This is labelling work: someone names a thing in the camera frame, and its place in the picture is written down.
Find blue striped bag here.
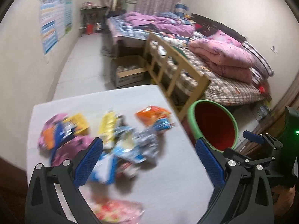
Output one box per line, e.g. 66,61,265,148
174,3,188,17

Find wooden bed rail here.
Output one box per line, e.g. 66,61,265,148
143,32,211,121

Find cardboard box on floor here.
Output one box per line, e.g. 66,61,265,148
110,55,147,88

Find blue checked bedsheet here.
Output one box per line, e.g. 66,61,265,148
106,16,164,45

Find purple duvet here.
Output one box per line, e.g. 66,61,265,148
122,12,196,37

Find yellow bear box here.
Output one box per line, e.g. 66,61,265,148
98,110,117,149

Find red bin with green rim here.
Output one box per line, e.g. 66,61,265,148
182,100,239,152

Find person right hand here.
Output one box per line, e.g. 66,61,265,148
271,185,295,217

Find white blue milk carton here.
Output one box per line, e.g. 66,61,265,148
89,152,117,185

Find orange snack wrapper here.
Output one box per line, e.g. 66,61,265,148
135,106,174,133

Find wall poster charts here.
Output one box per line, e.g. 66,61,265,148
39,0,73,54

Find red bucket under desk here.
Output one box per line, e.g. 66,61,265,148
85,23,94,35

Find yellow small carton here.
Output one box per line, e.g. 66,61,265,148
63,113,90,136

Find dark wooden headboard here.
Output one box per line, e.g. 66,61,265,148
191,13,247,43

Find striped pillow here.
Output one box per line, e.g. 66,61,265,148
242,41,274,79

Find blue white snack bag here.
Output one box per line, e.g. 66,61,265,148
112,126,146,164

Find dark side desk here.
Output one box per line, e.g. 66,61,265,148
80,6,108,34

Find purple foil bag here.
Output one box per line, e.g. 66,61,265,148
38,113,94,166

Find folded pink quilt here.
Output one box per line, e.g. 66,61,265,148
189,39,255,84

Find plaid mattress cover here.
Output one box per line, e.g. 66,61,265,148
149,40,267,107

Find pocky strawberry box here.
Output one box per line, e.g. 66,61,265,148
80,188,144,223

